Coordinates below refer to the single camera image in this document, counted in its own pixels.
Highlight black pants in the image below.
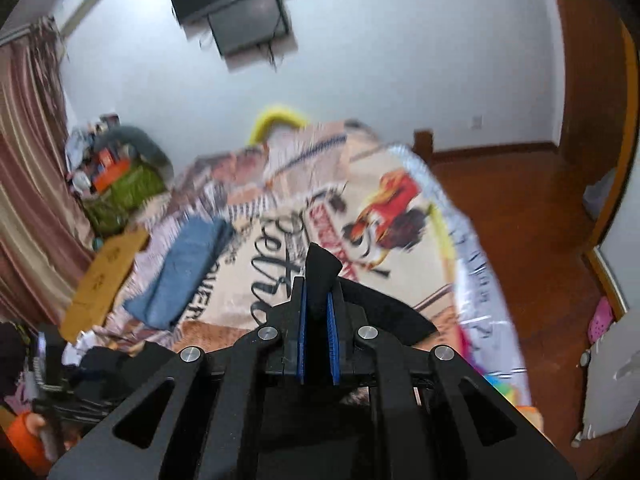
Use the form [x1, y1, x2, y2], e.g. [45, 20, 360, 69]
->
[260, 242, 438, 480]

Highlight person's left forearm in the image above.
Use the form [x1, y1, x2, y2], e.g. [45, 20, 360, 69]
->
[7, 410, 51, 476]

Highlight pile of assorted clutter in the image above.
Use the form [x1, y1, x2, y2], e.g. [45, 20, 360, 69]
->
[65, 115, 121, 196]

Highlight wooden bedpost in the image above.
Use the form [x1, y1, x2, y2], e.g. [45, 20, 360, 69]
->
[414, 130, 433, 166]

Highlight green bag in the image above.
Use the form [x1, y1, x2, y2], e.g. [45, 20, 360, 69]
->
[82, 162, 168, 238]

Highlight dark wall-mounted box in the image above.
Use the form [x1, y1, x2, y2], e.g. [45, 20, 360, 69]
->
[207, 0, 293, 58]

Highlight folded blue jeans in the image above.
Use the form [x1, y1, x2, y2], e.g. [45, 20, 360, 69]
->
[124, 217, 236, 331]

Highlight dark cloth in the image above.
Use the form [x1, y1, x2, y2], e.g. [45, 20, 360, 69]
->
[65, 342, 176, 411]

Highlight pink slipper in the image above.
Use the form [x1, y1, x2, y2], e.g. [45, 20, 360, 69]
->
[587, 296, 615, 343]

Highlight wooden door frame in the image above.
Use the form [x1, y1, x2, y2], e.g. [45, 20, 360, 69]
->
[545, 0, 640, 321]

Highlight grey plush pillow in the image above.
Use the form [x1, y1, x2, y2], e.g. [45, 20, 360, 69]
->
[102, 125, 173, 181]

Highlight orange box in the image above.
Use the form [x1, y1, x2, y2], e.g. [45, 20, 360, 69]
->
[92, 147, 131, 193]

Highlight striped pink curtain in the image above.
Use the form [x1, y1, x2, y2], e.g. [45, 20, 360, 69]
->
[0, 15, 96, 326]

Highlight brown cardboard box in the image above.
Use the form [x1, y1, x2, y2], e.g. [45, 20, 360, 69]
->
[59, 227, 151, 343]

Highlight white board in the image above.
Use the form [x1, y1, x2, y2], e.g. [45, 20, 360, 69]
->
[572, 305, 640, 448]

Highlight printed blanket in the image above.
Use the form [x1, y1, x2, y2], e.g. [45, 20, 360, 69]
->
[95, 119, 533, 411]

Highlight yellow pillow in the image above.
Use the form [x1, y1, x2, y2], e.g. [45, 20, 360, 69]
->
[250, 105, 307, 146]

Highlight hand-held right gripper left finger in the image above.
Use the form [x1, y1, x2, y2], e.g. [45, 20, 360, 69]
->
[47, 276, 307, 480]

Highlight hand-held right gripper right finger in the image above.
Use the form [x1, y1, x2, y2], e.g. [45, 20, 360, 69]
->
[327, 280, 578, 480]

